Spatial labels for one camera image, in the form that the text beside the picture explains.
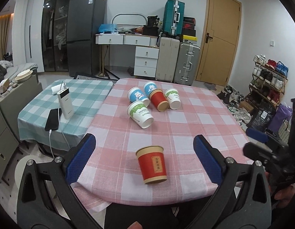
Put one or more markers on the wooden door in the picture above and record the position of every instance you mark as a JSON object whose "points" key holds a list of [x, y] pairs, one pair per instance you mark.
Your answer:
{"points": [[219, 41]]}

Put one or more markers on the green white cup front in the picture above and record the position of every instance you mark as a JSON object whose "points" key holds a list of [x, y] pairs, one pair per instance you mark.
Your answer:
{"points": [[140, 114]]}

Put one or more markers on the blue white cup rear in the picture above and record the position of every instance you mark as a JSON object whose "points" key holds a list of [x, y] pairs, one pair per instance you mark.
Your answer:
{"points": [[149, 87]]}

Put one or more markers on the teal suitcase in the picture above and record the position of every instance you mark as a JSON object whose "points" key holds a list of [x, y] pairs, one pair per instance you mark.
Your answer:
{"points": [[173, 17]]}

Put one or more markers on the blue white cup left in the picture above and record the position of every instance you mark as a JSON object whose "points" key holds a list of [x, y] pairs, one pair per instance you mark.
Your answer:
{"points": [[136, 94]]}

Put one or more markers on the green white cup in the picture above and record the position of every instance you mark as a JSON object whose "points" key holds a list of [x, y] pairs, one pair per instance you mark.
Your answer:
{"points": [[140, 114], [172, 96]]}

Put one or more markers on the pink checkered tablecloth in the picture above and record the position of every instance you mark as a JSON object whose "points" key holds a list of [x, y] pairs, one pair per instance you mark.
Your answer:
{"points": [[112, 173]]}

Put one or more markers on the beige suitcase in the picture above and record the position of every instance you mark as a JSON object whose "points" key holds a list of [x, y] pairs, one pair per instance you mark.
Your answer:
{"points": [[168, 53]]}

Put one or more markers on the left hand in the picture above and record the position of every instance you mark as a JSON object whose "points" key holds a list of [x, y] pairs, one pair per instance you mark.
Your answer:
{"points": [[135, 225]]}

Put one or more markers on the red paper cup lying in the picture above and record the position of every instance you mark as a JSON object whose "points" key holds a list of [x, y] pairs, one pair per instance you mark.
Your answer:
{"points": [[159, 100]]}

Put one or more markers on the right hand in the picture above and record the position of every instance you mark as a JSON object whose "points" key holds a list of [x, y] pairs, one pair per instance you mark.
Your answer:
{"points": [[284, 196]]}

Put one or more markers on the black refrigerator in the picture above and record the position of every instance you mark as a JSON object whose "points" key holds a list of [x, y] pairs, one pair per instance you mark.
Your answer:
{"points": [[84, 20]]}

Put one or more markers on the teal checkered tablecloth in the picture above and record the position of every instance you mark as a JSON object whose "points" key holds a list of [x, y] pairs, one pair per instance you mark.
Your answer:
{"points": [[79, 101]]}

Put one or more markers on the shoe rack with shoes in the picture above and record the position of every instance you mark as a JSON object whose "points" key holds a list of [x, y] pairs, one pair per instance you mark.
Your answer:
{"points": [[269, 79]]}

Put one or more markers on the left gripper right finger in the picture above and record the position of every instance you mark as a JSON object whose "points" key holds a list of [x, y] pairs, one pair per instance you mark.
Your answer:
{"points": [[242, 198]]}

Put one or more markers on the blue plastic bag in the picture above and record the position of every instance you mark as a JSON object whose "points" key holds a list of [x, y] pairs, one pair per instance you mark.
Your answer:
{"points": [[108, 29]]}

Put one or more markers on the green white cup right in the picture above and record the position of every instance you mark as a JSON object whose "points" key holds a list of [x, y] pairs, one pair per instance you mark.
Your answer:
{"points": [[172, 96]]}

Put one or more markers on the red kraft paper cup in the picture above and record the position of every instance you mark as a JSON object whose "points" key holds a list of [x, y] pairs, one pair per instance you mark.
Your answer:
{"points": [[152, 164]]}

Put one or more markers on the white power bank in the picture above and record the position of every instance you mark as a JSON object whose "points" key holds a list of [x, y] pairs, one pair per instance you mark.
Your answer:
{"points": [[65, 103]]}

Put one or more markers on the silver aluminium suitcase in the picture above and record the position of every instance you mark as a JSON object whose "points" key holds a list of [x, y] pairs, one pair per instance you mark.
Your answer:
{"points": [[187, 63]]}

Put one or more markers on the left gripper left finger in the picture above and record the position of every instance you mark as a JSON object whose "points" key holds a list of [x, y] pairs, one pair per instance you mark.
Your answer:
{"points": [[46, 198]]}

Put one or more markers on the purple bag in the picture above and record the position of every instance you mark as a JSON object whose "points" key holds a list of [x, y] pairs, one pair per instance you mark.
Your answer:
{"points": [[283, 112]]}

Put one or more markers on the black smartphone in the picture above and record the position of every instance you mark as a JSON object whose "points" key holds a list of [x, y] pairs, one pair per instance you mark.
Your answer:
{"points": [[52, 122]]}

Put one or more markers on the white dresser desk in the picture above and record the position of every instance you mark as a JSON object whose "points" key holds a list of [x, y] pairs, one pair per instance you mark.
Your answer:
{"points": [[123, 51]]}

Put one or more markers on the glass door wardrobe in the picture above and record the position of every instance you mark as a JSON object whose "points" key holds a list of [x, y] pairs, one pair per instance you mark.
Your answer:
{"points": [[54, 35]]}

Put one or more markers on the blue white cup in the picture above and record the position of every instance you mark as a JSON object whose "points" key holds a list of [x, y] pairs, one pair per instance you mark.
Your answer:
{"points": [[149, 87], [136, 94]]}

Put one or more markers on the stacked shoe boxes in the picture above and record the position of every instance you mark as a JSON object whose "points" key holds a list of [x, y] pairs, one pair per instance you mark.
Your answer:
{"points": [[188, 30]]}

